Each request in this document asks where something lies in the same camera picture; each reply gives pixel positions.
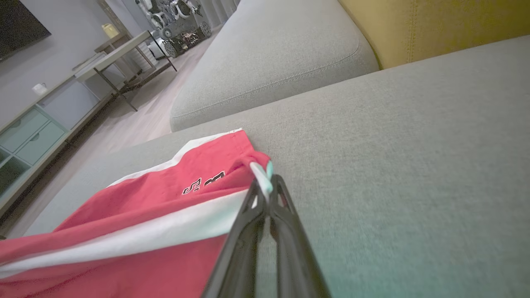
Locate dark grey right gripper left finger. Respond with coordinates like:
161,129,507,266
201,181,270,298

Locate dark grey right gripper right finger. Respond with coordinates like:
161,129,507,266
269,175,332,298

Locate red shorts white stripes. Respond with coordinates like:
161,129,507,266
0,128,275,298

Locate large grey sofa seat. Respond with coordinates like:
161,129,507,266
23,35,530,298

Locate grey sofa seat cushion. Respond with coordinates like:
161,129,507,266
170,0,380,132

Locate white wheeled robot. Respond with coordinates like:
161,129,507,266
136,0,212,58

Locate long TV cabinet mint drawers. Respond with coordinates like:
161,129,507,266
0,50,125,216

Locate white top coffee table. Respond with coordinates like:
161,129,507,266
75,30,178,112

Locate small wooden side table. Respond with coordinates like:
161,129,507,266
94,33,134,56

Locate grey pleated curtain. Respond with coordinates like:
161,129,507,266
199,0,241,30

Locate black wall television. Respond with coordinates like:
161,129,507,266
0,0,52,62

